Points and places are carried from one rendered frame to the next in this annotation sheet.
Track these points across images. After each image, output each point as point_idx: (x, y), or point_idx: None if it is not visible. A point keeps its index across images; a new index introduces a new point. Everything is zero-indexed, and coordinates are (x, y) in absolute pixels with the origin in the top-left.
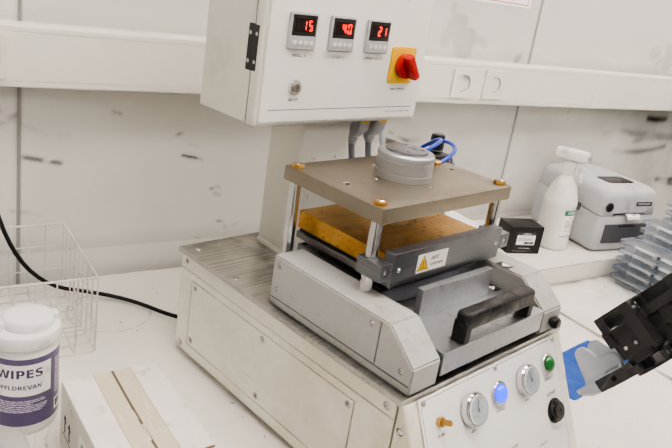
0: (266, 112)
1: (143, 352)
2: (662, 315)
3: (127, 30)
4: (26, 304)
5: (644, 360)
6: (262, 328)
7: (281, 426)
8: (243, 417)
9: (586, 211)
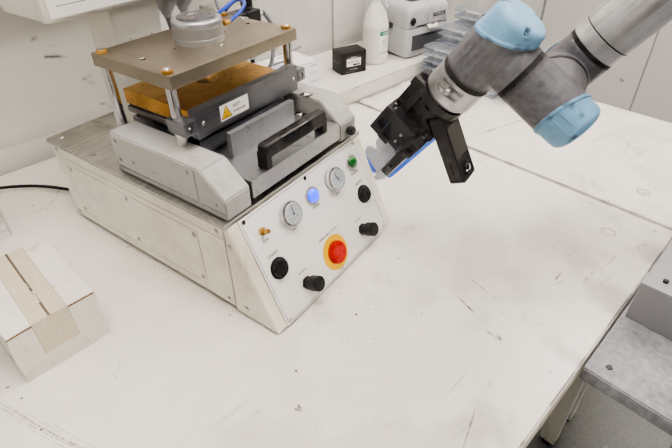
0: (55, 8)
1: (53, 225)
2: (416, 110)
3: None
4: None
5: (408, 147)
6: (122, 190)
7: (162, 257)
8: (137, 255)
9: (397, 28)
